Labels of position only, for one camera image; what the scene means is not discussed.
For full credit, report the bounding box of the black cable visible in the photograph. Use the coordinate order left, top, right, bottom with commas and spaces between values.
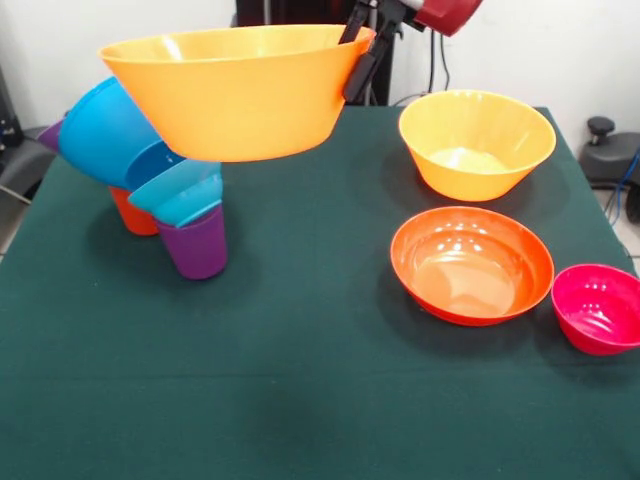
393, 27, 454, 107

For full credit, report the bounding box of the dark green tablecloth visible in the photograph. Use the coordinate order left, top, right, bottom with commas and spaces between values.
0, 102, 640, 480

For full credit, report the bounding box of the large blue bowl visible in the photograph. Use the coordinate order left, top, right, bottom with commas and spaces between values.
57, 75, 187, 192

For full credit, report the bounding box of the small blue bowl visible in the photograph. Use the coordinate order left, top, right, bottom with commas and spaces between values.
127, 160, 225, 227

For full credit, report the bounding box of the orange cup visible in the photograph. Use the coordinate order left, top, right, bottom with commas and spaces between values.
108, 185, 160, 237

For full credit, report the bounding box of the pink bowl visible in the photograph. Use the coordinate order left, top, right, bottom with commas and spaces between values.
550, 263, 640, 357

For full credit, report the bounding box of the blue cable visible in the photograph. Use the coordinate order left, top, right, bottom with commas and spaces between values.
603, 149, 640, 226

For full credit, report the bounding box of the large orange bowl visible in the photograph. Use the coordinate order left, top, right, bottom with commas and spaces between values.
97, 24, 377, 164
398, 89, 557, 203

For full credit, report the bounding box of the black pedestal leg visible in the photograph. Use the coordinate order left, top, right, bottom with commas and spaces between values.
0, 64, 71, 201
578, 116, 640, 189

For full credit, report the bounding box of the purple cup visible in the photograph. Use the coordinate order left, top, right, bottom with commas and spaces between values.
154, 202, 229, 280

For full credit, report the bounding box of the red-orange bowl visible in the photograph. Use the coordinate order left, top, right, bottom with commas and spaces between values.
390, 206, 555, 327

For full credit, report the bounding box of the purple bowl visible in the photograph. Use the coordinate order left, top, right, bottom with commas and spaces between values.
37, 118, 65, 154

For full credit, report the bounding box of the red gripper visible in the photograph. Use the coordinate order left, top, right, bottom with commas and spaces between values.
337, 0, 485, 101

